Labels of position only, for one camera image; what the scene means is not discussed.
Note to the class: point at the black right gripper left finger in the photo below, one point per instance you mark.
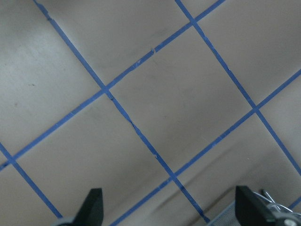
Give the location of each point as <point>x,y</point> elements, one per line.
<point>91,212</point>

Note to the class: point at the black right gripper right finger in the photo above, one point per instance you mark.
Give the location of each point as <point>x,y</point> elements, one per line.
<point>253,210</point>

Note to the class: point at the metal wire mesh shelf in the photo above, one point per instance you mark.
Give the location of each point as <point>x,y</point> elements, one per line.
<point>288,216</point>

